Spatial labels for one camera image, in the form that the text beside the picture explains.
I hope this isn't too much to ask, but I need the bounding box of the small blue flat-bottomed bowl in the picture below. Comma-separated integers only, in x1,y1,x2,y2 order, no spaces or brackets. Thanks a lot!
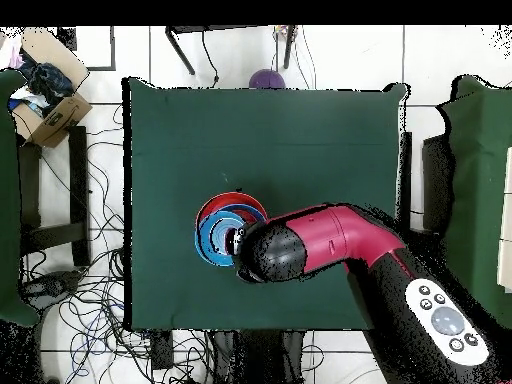
194,210,246,268

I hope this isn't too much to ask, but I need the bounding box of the large orange plastic bowl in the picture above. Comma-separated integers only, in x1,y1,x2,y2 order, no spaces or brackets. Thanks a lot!
195,191,269,233

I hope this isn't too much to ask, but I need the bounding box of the purple plastic bowl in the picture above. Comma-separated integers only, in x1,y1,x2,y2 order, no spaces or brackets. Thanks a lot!
248,68,287,90

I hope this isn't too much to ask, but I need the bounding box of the dark green tablecloth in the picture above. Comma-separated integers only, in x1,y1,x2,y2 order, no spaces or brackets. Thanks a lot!
121,76,409,332

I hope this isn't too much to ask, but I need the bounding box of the black power strip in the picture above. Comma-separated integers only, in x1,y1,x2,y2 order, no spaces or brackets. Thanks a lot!
149,329,174,371

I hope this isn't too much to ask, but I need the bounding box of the black stand base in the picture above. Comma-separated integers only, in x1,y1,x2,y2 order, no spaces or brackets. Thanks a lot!
19,269,83,311

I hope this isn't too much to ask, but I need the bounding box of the cardboard box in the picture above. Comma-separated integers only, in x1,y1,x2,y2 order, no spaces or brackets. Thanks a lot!
8,27,94,150

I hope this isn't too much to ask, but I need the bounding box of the green cloth covered table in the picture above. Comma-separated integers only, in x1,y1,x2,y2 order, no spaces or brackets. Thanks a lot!
0,68,41,328
433,74,512,329

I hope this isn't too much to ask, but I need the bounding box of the dark clothes bundle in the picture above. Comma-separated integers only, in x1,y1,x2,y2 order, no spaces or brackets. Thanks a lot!
13,51,77,117

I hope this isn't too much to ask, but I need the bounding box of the black box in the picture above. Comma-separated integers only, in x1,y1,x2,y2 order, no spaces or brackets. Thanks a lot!
56,26,78,52

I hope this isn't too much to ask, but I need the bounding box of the beige board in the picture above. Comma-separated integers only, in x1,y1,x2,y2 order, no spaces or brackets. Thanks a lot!
496,145,512,294

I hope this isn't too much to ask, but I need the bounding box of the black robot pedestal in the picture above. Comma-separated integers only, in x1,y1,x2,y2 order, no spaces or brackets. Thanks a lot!
205,329,307,384

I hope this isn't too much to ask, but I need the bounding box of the tangle of black cables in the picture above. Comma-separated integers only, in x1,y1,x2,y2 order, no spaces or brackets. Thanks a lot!
19,103,209,384

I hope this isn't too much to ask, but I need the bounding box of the black cable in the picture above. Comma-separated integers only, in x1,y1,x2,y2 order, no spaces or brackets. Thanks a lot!
201,29,222,88

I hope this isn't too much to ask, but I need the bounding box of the black bench frame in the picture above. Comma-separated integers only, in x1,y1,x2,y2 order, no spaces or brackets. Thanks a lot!
17,125,92,268

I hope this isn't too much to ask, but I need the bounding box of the black metal table frame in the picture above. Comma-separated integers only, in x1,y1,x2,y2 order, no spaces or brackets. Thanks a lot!
164,25,299,77

